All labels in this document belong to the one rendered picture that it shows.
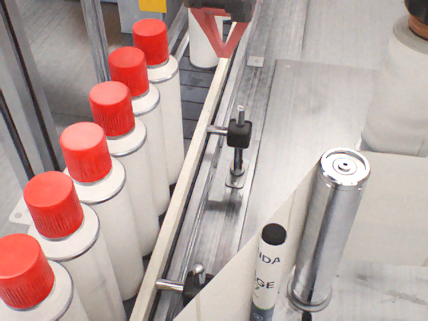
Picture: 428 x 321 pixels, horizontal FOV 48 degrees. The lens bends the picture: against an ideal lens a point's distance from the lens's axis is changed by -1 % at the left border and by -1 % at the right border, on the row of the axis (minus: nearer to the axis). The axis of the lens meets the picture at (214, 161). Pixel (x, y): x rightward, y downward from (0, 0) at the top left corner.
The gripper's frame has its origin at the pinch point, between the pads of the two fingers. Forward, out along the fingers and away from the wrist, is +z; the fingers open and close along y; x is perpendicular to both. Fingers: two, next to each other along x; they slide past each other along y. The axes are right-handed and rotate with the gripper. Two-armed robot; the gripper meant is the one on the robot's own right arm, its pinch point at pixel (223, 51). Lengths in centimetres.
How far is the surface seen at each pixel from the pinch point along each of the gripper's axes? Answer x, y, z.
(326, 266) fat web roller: -13.2, -22.8, 5.5
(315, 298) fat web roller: -13.2, -22.9, 11.2
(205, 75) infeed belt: 5.0, 13.3, 13.8
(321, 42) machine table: -12.9, 34.8, 19.0
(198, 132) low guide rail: 2.5, -3.4, 10.1
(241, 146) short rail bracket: -3.0, -3.0, 11.8
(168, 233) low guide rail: 2.2, -19.0, 10.0
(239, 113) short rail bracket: -2.3, -2.0, 7.3
